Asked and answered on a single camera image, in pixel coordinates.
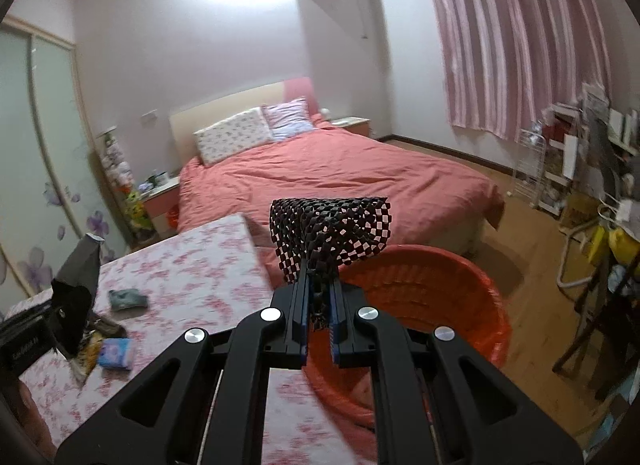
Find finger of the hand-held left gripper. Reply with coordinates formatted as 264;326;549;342
59;234;105;296
51;279;95;360

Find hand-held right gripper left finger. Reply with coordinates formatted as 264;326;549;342
55;272;313;465

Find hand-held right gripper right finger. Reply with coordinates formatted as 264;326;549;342
327;275;583;465

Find black white checkered cloth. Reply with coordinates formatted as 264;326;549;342
269;196;393;333

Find orange plastic basket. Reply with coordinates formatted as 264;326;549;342
302;244;512;428

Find person's left forearm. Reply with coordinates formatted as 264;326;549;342
0;375;57;463

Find brown cloth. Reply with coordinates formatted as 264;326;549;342
90;316;127;340

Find grey sock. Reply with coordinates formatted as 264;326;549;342
109;289;149;313

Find blue packet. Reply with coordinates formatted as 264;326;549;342
97;338;135;372

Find yellow green plush toy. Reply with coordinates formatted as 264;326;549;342
122;187;153;230

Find pink nightstand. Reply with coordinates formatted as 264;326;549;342
142;177;182;238
330;116;372;136

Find floral tablecloth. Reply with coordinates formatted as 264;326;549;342
5;213;381;465

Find hanging plush toys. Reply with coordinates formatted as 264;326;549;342
100;132;133;188

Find sliding door wardrobe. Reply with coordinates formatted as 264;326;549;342
0;17;126;316

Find pink bed duvet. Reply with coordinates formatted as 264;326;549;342
177;117;506;266

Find floral pillow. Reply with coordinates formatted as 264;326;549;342
194;107;275;166

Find striped pink pillow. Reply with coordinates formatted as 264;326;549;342
262;97;317;140

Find cream pink headboard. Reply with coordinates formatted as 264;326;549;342
169;77;321;163

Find dark wooden chair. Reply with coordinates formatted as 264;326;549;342
552;225;640;401

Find brown paper bag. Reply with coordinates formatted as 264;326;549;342
560;192;601;230

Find white paper bag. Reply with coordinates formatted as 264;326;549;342
562;134;581;180

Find yellow bag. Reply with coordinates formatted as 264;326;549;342
590;225;640;271

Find grey cloth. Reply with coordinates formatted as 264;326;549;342
585;105;626;196

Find pink curtain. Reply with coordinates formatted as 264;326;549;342
415;0;613;143

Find white tube frame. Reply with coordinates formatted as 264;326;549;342
557;222;601;291

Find white wire rack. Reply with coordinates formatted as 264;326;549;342
512;127;546;200

